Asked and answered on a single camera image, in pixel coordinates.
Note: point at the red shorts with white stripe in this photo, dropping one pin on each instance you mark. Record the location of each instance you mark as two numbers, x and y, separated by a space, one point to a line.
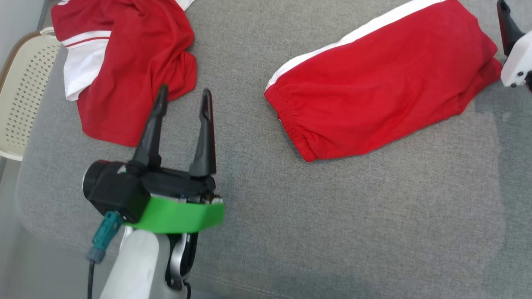
382 83

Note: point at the cream perforated laundry basket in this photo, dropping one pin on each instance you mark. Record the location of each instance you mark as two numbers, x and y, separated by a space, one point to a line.
25 91

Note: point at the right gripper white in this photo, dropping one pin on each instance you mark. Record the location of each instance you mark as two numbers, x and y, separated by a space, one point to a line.
521 58

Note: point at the red shirt with white sleeves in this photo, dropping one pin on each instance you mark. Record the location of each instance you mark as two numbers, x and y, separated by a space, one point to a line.
137 62

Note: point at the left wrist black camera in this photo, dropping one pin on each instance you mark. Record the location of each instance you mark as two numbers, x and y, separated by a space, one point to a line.
112 187

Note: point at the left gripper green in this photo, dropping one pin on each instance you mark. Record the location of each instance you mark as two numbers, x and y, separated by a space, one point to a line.
178 216

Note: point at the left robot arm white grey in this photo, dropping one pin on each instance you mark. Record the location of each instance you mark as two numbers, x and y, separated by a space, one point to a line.
137 265

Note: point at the grey fabric sofa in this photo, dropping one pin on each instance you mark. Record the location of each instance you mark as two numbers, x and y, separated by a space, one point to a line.
332 228

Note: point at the grey metal frame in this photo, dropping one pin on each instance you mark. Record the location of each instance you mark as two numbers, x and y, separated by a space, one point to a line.
45 12

